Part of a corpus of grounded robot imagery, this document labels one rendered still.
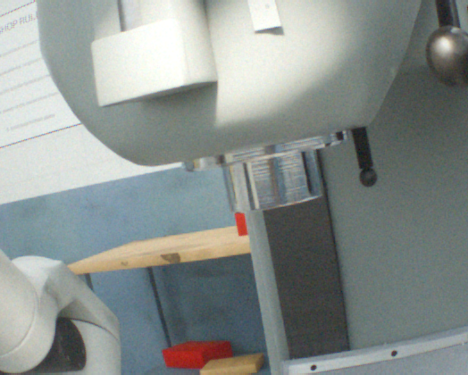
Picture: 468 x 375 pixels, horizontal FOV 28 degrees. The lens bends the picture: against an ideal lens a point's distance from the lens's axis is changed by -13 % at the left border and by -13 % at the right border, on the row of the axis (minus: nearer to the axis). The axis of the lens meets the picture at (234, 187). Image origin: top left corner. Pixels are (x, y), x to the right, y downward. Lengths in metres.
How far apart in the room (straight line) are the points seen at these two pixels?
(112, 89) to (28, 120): 5.22
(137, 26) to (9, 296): 0.18
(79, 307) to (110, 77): 0.23
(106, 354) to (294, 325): 0.34
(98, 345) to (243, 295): 4.53
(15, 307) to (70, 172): 4.96
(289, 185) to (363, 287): 0.42
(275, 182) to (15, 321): 0.16
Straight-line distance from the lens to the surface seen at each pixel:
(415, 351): 0.90
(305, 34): 0.43
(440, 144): 0.88
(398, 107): 0.88
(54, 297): 0.57
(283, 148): 0.48
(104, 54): 0.41
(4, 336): 0.53
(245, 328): 5.18
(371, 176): 0.51
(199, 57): 0.42
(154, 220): 5.26
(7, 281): 0.52
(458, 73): 0.41
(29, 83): 5.62
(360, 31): 0.44
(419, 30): 0.60
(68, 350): 0.58
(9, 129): 5.71
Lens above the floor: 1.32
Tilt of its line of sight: 3 degrees down
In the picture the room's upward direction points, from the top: 11 degrees counter-clockwise
